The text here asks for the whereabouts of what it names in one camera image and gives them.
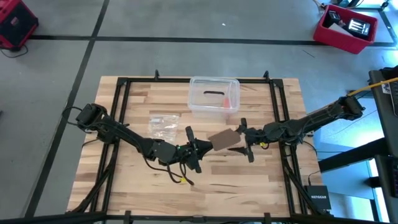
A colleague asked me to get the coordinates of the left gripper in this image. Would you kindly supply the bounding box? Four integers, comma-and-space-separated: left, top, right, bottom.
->
175, 126, 215, 174

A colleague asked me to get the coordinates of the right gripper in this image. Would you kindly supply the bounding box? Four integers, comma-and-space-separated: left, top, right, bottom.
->
228, 117, 264, 164

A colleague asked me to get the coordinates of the brown elastic bandage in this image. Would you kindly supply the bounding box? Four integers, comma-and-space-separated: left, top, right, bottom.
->
207, 128, 242, 152

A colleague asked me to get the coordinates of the clear plastic bag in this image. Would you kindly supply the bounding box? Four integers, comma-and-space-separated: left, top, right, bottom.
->
147, 114, 180, 144

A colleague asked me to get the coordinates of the clear plastic storage box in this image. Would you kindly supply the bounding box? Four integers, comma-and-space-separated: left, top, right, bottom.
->
188, 76, 241, 121

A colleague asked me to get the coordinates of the red plastic bin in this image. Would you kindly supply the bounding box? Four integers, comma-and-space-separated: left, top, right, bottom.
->
313, 4, 379, 55

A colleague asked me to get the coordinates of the black desk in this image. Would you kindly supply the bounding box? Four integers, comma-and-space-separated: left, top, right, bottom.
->
318, 65, 398, 224

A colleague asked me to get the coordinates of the small black device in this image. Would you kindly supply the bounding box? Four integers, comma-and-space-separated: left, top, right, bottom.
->
323, 10, 343, 29

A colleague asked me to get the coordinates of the black silver device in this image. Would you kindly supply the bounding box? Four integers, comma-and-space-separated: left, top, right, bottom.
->
343, 17, 371, 40

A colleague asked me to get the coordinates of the red black equipment case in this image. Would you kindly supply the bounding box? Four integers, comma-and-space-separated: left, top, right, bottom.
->
0, 0, 40, 51

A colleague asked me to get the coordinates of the black aluminium table frame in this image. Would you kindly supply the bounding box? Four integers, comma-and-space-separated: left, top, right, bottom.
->
0, 70, 398, 224

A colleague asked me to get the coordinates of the black Netgear switch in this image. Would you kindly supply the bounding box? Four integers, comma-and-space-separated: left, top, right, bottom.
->
303, 185, 332, 211

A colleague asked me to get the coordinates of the yellow cable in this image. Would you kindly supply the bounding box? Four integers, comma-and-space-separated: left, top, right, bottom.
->
347, 77, 398, 96

